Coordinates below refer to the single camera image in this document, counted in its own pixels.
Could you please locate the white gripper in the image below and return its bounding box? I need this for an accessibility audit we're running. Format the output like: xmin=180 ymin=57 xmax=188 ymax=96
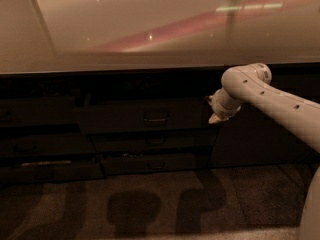
xmin=208 ymin=88 xmax=241 ymax=124

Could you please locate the dark drawer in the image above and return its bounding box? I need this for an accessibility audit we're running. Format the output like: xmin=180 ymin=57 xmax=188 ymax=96
xmin=0 ymin=133 xmax=95 ymax=158
xmin=0 ymin=97 xmax=75 ymax=128
xmin=101 ymin=153 xmax=209 ymax=175
xmin=91 ymin=129 xmax=218 ymax=152
xmin=74 ymin=98 xmax=209 ymax=134
xmin=0 ymin=161 xmax=104 ymax=185

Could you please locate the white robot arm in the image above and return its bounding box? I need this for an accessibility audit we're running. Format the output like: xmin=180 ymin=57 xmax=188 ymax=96
xmin=208 ymin=63 xmax=320 ymax=240

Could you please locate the dark cabinet door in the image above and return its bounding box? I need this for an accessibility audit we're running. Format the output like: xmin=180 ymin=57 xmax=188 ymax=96
xmin=211 ymin=105 xmax=316 ymax=168

